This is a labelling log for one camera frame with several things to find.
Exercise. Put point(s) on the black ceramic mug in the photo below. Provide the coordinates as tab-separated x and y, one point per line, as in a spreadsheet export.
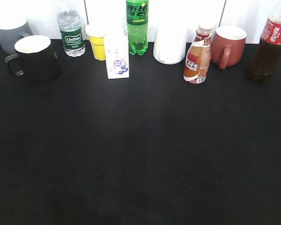
35	59

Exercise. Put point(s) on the cola bottle red label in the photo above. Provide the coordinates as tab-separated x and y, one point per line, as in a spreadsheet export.
264	63

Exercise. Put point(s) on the yellow paper cup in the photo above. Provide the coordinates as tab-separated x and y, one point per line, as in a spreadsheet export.
96	33

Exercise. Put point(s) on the green sprite bottle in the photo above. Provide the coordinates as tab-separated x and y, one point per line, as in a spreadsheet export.
137	26

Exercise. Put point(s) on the white blueberry drink carton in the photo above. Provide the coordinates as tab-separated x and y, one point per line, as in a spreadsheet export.
117	55

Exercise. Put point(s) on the white ceramic mug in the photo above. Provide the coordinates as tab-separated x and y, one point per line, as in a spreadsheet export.
170	44

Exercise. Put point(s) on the brown coffee drink bottle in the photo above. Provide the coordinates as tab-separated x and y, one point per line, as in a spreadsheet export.
199	55

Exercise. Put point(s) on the red-brown ceramic mug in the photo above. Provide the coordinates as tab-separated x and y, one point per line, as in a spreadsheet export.
227	46

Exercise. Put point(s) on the clear water bottle green label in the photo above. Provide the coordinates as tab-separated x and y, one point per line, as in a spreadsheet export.
69	24

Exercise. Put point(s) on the grey ceramic mug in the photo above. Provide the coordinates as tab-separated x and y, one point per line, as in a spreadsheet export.
13	29

